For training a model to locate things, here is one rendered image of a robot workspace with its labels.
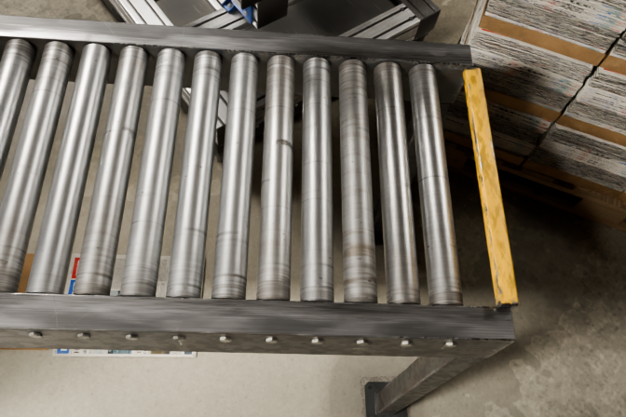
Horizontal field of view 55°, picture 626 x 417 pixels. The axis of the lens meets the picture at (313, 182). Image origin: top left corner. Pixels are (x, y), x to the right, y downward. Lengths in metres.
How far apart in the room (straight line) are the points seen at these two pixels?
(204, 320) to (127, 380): 0.84
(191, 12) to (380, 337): 1.35
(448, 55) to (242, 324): 0.61
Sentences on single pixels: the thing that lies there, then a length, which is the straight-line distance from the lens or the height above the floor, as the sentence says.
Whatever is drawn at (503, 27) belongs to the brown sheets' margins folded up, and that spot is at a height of 0.63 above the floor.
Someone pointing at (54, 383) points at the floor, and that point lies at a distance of 1.73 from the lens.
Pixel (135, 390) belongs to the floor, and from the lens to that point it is 1.68.
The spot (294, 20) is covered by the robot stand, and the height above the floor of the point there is 0.21.
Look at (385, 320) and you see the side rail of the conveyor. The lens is 0.88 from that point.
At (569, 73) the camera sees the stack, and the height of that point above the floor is 0.56.
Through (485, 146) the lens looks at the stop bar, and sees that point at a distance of 1.03.
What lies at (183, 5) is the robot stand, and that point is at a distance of 2.00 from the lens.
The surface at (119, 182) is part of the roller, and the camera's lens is 0.98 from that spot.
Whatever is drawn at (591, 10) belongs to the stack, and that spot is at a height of 0.75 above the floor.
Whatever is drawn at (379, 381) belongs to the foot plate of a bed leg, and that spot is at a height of 0.00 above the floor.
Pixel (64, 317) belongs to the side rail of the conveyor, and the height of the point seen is 0.80.
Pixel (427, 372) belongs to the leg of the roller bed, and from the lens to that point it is 1.19.
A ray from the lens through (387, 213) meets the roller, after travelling 0.96.
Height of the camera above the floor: 1.64
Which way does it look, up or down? 61 degrees down
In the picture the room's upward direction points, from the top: 11 degrees clockwise
